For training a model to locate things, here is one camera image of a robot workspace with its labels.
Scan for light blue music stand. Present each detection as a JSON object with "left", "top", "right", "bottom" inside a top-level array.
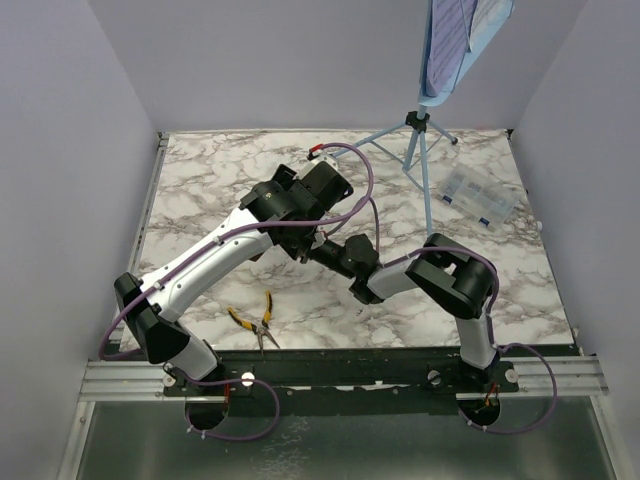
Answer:
[{"left": 355, "top": 1, "right": 515, "bottom": 233}]

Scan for sheet music page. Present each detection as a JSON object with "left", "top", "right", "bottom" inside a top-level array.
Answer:
[
  {"left": 423, "top": 0, "right": 476, "bottom": 97},
  {"left": 470, "top": 0, "right": 512, "bottom": 40}
]

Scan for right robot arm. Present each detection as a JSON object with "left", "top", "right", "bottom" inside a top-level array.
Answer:
[{"left": 302, "top": 233, "right": 499, "bottom": 370}]

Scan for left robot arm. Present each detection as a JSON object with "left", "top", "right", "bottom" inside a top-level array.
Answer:
[{"left": 114, "top": 160, "right": 353, "bottom": 380}]

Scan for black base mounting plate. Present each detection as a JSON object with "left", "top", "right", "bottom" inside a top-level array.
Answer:
[{"left": 168, "top": 347, "right": 506, "bottom": 416}]

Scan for clear plastic compartment box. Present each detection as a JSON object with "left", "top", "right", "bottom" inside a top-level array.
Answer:
[{"left": 436, "top": 164, "right": 519, "bottom": 229}]

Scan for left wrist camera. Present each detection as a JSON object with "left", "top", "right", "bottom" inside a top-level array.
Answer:
[{"left": 307, "top": 144, "right": 338, "bottom": 170}]

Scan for yellow handled needle-nose pliers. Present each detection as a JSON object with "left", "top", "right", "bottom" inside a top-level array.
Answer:
[{"left": 227, "top": 291, "right": 281, "bottom": 355}]

